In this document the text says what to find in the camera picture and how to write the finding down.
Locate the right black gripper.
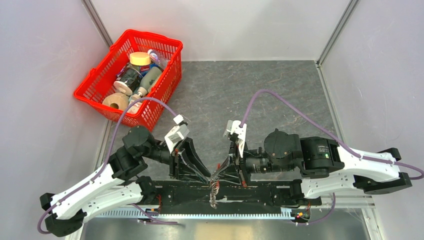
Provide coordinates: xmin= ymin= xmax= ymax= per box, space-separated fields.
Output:
xmin=212 ymin=138 xmax=295 ymax=186

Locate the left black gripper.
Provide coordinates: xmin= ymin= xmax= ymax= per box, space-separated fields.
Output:
xmin=141 ymin=135 xmax=213 ymax=183

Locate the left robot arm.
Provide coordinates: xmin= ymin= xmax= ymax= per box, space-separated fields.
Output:
xmin=40 ymin=123 xmax=211 ymax=237

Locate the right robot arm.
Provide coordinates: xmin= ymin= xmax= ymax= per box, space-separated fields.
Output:
xmin=211 ymin=129 xmax=412 ymax=205

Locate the white red small bottle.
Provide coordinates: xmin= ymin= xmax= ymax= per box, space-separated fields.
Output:
xmin=127 ymin=93 xmax=142 ymax=114

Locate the tape roll beige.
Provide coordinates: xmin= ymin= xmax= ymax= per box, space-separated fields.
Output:
xmin=102 ymin=92 xmax=129 ymax=111

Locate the grey green bottle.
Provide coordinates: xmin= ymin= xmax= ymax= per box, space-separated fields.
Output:
xmin=135 ymin=66 xmax=162 ymax=97

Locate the dark jar with beige lid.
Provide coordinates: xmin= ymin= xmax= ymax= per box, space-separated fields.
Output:
xmin=113 ymin=64 xmax=142 ymax=96

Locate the jar with yellow lid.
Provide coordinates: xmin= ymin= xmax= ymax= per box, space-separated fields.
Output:
xmin=129 ymin=51 xmax=151 ymax=66

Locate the red plastic basket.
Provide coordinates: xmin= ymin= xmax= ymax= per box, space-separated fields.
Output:
xmin=73 ymin=29 xmax=183 ymax=122

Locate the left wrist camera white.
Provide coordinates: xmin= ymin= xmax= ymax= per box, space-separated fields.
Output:
xmin=164 ymin=114 xmax=190 ymax=154

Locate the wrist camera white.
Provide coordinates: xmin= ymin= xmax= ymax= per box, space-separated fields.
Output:
xmin=164 ymin=114 xmax=190 ymax=154
xmin=223 ymin=120 xmax=247 ymax=158

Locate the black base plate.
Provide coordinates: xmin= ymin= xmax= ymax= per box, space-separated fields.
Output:
xmin=138 ymin=180 xmax=322 ymax=214

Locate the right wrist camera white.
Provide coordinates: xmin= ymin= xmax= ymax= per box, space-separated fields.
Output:
xmin=223 ymin=120 xmax=247 ymax=158

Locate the slotted aluminium rail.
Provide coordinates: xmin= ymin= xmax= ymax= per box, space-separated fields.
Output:
xmin=98 ymin=207 xmax=302 ymax=221

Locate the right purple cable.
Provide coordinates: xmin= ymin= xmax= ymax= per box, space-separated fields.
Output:
xmin=240 ymin=89 xmax=424 ymax=226

